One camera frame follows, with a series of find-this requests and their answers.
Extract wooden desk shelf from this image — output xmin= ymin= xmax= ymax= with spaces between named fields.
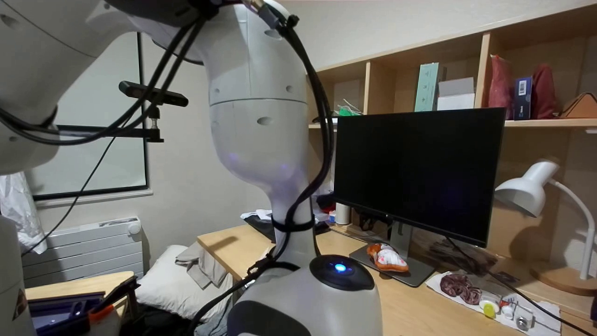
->
xmin=307 ymin=1 xmax=597 ymax=257

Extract red books on shelf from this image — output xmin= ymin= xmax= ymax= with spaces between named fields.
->
xmin=488 ymin=52 xmax=516 ymax=121

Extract white desk lamp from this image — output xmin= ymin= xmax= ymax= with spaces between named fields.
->
xmin=493 ymin=158 xmax=597 ymax=298

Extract small white cup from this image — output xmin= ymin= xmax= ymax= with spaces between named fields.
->
xmin=335 ymin=199 xmax=353 ymax=225

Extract black computer monitor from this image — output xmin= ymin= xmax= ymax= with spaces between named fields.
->
xmin=333 ymin=106 xmax=508 ymax=289

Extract orange and white packet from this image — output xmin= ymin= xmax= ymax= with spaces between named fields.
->
xmin=366 ymin=240 xmax=413 ymax=276

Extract grey folded cloth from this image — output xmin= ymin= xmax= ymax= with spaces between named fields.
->
xmin=174 ymin=240 xmax=230 ymax=291

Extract teal book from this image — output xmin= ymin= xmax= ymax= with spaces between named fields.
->
xmin=413 ymin=61 xmax=443 ymax=113

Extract white box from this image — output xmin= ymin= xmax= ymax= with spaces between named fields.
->
xmin=435 ymin=74 xmax=478 ymax=113

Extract dark red round object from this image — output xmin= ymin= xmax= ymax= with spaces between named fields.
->
xmin=439 ymin=272 xmax=486 ymax=307

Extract dark blue small box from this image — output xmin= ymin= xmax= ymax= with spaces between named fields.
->
xmin=512 ymin=74 xmax=536 ymax=121

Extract small yellow-green round object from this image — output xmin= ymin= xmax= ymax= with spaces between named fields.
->
xmin=478 ymin=298 xmax=503 ymax=320

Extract wooden side table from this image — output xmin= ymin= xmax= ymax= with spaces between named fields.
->
xmin=25 ymin=268 xmax=141 ymax=336

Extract rounded dark red bag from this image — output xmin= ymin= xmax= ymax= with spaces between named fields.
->
xmin=532 ymin=61 xmax=564 ymax=121

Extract small silver metal item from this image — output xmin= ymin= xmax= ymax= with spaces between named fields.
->
xmin=503 ymin=296 xmax=538 ymax=332

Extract blue plastic bin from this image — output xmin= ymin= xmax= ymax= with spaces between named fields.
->
xmin=27 ymin=292 xmax=107 ymax=336

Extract white plastic bag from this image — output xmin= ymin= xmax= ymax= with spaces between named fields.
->
xmin=0 ymin=169 xmax=49 ymax=255

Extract plate with small items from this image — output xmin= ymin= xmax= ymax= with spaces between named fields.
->
xmin=424 ymin=268 xmax=564 ymax=336

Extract brown leather object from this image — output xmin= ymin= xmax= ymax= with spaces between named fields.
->
xmin=559 ymin=91 xmax=597 ymax=121

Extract white cabinet with label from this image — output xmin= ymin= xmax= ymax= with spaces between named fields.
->
xmin=0 ymin=212 xmax=38 ymax=336

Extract black window frame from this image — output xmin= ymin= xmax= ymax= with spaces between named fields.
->
xmin=31 ymin=33 xmax=154 ymax=201

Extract black stereo camera bar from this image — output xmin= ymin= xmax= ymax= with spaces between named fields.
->
xmin=118 ymin=80 xmax=191 ymax=108

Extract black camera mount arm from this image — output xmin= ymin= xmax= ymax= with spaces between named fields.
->
xmin=53 ymin=106 xmax=167 ymax=149

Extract thin black camera cable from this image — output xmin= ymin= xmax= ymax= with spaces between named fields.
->
xmin=21 ymin=132 xmax=120 ymax=257

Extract white wall radiator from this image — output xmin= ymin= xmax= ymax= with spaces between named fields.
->
xmin=21 ymin=214 xmax=150 ymax=289

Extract orange handled tool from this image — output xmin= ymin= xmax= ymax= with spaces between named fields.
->
xmin=87 ymin=277 xmax=141 ymax=322

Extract black monitor cable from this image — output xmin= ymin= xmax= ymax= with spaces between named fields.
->
xmin=445 ymin=235 xmax=596 ymax=336

